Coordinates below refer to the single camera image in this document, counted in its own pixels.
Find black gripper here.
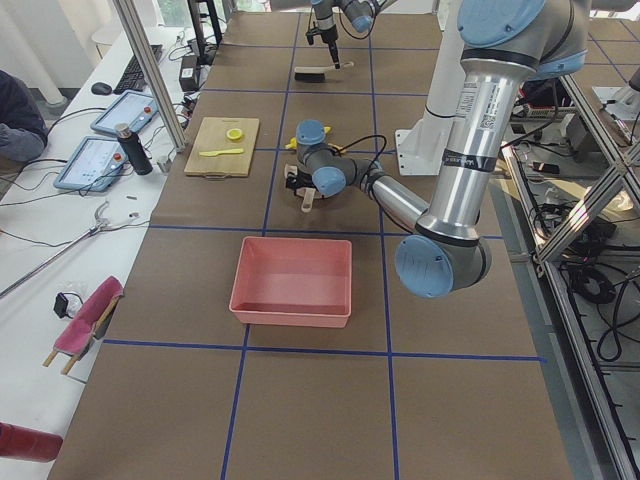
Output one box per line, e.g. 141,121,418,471
285,168,324,199
320,27,340,69

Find beige plastic dustpan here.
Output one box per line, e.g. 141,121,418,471
284,164,315,213

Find beige hand brush black bristles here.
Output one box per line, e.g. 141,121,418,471
294,61,355,83

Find yellow toy corn cob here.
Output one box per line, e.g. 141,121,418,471
285,126,332,151

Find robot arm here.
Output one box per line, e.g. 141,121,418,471
306,0,394,69
285,1,591,298

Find pink plastic bin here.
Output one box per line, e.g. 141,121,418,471
229,236,352,328

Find yellow toy knife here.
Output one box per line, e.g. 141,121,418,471
198,148,244,157

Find yellow toy lemon slice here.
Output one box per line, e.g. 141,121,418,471
226,128,244,142

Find wooden cutting board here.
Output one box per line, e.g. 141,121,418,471
184,117,260,178

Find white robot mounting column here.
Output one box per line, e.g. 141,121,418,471
395,0,479,176

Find black power adapter box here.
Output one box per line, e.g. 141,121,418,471
179,55,200,92

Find black water bottle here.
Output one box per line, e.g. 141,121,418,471
115,123,153,175

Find far teach pendant tablet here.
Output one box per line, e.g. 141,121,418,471
90,90,158,136

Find teach pendant tablet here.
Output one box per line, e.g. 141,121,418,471
53,136,128,193
90,90,158,136

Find black keyboard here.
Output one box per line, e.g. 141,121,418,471
112,56,147,95

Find metal reacher grabber stick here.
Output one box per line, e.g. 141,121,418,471
1,200,110,299

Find near teach pendant tablet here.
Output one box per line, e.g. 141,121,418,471
53,136,128,193

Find black computer mouse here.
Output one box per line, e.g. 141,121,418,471
91,82,113,96

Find pink cloth on wooden rack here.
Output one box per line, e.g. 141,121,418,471
43,276,124,375

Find person in dark clothes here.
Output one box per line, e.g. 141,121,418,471
1,71,48,163

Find red cylinder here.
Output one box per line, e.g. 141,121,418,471
1,423,63,462

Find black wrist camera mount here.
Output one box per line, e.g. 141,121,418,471
305,22,321,46

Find aluminium frame post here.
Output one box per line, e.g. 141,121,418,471
113,0,186,153

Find small black device with cable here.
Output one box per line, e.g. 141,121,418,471
53,292,70,318

